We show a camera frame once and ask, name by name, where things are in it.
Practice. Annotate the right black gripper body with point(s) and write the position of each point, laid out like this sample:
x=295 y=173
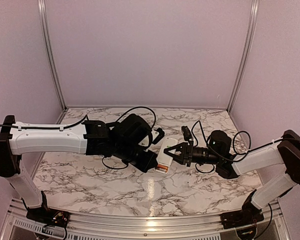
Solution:
x=189 y=152

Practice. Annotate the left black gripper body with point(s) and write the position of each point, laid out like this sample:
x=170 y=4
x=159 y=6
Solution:
x=144 y=165

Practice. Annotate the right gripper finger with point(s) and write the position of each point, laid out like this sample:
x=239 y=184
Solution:
x=179 y=158
x=176 y=148

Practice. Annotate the white remote control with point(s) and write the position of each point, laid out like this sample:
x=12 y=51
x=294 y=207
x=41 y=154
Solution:
x=162 y=158

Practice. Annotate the orange AA battery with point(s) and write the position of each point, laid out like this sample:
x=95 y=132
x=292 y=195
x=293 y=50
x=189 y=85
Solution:
x=163 y=167

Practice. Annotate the gold black AA battery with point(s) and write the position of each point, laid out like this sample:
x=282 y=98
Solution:
x=164 y=171

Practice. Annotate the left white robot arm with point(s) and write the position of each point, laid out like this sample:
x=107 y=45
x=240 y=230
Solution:
x=128 y=140

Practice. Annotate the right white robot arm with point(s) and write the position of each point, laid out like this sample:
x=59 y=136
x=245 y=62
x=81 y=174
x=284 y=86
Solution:
x=283 y=151

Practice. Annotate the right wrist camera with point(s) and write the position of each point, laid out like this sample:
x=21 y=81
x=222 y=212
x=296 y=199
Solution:
x=187 y=135

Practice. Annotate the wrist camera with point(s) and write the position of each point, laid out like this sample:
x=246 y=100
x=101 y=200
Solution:
x=187 y=135
x=157 y=135

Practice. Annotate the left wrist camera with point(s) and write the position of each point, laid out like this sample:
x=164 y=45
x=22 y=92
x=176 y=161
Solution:
x=157 y=135

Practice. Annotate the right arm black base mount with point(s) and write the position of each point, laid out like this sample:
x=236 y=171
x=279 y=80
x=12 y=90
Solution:
x=238 y=218

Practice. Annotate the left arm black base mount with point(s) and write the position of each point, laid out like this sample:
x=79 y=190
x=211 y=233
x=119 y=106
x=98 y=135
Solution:
x=50 y=216

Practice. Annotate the right aluminium corner post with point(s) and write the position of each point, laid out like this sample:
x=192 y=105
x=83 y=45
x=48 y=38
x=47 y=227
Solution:
x=251 y=29

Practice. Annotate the aluminium corner post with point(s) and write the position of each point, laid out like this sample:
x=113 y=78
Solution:
x=49 y=51
x=251 y=29

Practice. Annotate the left aluminium corner post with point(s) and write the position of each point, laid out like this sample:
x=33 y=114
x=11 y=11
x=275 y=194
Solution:
x=49 y=51

